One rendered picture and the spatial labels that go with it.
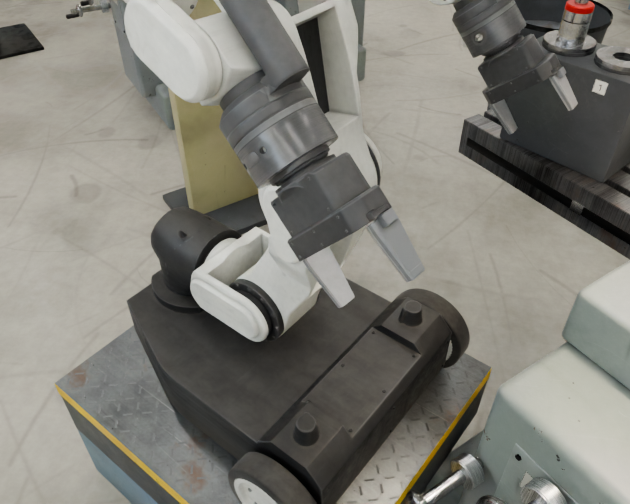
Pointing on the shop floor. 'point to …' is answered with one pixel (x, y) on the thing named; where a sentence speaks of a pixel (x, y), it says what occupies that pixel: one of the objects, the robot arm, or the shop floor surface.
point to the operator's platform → (148, 392)
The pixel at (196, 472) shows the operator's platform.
